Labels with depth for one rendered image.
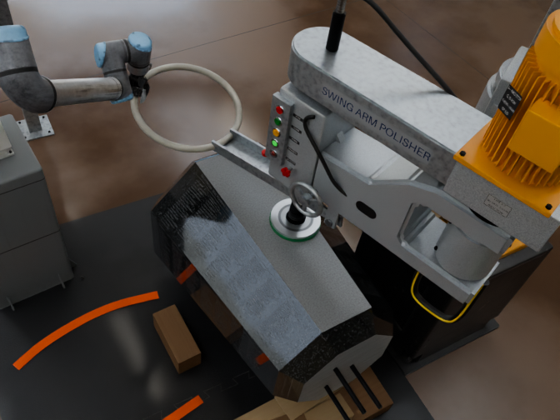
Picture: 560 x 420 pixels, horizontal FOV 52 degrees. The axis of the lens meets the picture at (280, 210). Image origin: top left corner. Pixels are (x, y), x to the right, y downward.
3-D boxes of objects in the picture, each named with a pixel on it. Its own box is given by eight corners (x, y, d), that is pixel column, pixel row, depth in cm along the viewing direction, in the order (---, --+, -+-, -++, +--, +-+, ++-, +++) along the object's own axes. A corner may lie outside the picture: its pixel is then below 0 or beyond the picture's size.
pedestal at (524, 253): (427, 239, 352) (471, 153, 296) (498, 327, 318) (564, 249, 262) (336, 277, 327) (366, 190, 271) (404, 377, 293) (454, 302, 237)
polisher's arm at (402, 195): (482, 287, 206) (545, 198, 168) (449, 329, 194) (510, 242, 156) (323, 176, 232) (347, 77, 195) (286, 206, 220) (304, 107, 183)
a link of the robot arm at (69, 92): (33, 112, 166) (142, 98, 230) (20, 68, 164) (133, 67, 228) (1, 120, 170) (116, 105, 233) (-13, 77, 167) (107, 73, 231)
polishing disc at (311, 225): (261, 224, 240) (261, 222, 239) (285, 192, 253) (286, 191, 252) (306, 247, 235) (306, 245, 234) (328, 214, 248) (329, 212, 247)
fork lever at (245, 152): (365, 205, 224) (366, 196, 220) (334, 232, 214) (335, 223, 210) (237, 133, 256) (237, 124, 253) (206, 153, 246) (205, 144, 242)
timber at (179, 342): (153, 325, 294) (152, 313, 285) (175, 315, 299) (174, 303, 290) (178, 374, 279) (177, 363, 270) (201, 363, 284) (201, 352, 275)
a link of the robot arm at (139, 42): (122, 31, 224) (147, 27, 228) (122, 54, 234) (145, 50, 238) (132, 48, 220) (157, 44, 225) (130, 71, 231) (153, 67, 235)
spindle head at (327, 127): (373, 201, 221) (406, 112, 187) (338, 232, 210) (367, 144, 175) (302, 152, 234) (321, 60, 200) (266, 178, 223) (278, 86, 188)
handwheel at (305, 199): (332, 212, 212) (341, 185, 201) (316, 227, 207) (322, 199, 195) (302, 189, 217) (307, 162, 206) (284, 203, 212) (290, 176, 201)
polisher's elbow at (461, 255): (442, 226, 198) (463, 187, 183) (497, 250, 193) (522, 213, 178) (425, 264, 186) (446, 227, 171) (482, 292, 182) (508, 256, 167)
